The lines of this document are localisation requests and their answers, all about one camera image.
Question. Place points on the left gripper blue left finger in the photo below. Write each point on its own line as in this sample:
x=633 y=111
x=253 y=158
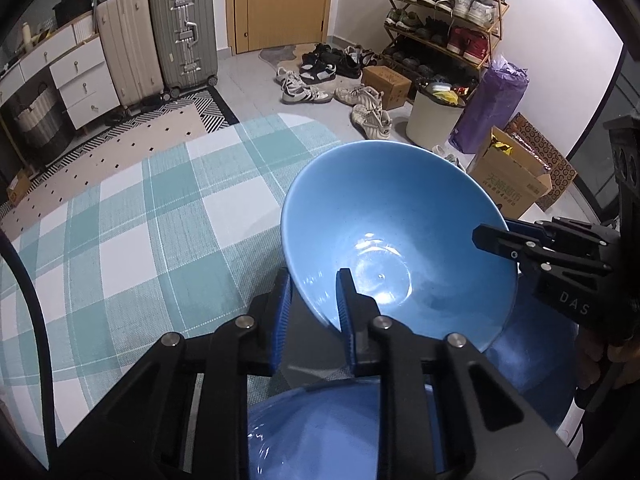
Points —
x=280 y=305

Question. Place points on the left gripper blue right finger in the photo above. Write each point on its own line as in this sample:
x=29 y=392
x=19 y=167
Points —
x=347 y=303

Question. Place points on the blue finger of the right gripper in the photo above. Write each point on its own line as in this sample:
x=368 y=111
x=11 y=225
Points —
x=506 y=244
x=536 y=229

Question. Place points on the blue bowl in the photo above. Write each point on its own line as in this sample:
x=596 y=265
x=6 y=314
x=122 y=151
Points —
x=400 y=219
x=324 y=431
x=536 y=353

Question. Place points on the blue bowl back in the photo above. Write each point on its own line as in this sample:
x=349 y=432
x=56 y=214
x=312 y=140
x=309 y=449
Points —
x=400 y=219

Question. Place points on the blue bowl front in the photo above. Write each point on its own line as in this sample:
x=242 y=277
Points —
x=324 y=431

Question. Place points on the right hand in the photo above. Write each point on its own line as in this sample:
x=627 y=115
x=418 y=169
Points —
x=590 y=353

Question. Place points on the cardboard box open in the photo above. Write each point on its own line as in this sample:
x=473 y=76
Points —
x=510 y=174

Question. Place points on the teal plaid tablecloth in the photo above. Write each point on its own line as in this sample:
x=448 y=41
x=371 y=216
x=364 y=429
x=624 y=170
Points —
x=172 y=225

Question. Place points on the purple bag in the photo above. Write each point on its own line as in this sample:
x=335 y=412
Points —
x=495 y=100

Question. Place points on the white trash bin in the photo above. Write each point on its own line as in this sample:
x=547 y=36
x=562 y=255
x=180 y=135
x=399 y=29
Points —
x=436 y=110

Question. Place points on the small brown cardboard box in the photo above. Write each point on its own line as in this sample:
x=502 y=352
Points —
x=393 y=85

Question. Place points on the wooden shoe rack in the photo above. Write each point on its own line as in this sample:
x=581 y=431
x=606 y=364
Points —
x=447 y=40

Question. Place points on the small floor cardboard box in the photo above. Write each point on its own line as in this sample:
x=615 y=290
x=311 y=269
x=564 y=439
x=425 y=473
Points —
x=18 y=188

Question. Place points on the wooden door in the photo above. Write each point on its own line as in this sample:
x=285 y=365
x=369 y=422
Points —
x=256 y=24

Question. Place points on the woven laundry basket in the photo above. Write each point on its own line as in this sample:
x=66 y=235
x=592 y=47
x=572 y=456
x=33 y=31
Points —
x=43 y=124

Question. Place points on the silver suitcase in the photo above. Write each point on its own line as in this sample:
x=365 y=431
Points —
x=185 y=41

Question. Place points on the white drawer desk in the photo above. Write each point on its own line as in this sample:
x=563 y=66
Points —
x=73 y=56

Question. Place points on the beige suitcase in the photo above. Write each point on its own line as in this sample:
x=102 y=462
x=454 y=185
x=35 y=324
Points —
x=126 y=32

